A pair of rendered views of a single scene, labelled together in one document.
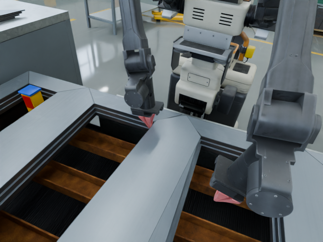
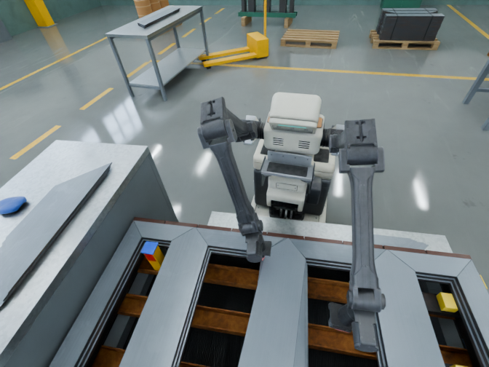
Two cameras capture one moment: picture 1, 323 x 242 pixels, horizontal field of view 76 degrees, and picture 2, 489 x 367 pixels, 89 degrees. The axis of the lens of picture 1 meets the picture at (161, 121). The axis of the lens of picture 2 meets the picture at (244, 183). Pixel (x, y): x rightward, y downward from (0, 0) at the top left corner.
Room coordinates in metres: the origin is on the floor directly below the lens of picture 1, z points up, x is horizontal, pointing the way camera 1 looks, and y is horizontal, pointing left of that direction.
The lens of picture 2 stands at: (0.04, 0.13, 1.89)
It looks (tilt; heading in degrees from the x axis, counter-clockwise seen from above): 46 degrees down; 356
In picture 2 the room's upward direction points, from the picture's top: 4 degrees counter-clockwise
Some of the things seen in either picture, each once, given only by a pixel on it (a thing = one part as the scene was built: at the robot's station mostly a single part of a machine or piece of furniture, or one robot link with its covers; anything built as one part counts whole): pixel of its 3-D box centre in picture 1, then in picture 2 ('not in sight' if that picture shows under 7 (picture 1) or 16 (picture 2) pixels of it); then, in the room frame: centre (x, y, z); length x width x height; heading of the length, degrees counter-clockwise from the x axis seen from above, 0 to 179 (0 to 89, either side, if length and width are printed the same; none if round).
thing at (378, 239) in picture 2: not in sight; (392, 248); (0.61, -0.65, 0.70); 0.39 x 0.12 x 0.04; 74
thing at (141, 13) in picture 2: not in sight; (155, 13); (8.44, 1.67, 0.38); 1.20 x 0.80 x 0.77; 152
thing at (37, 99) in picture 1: (38, 111); (156, 258); (0.68, 0.55, 0.78); 0.05 x 0.05 x 0.19; 74
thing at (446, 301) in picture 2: not in sight; (447, 302); (0.30, -0.67, 0.79); 0.06 x 0.05 x 0.04; 164
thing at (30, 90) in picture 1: (30, 91); (150, 248); (0.68, 0.55, 0.88); 0.06 x 0.06 x 0.02; 74
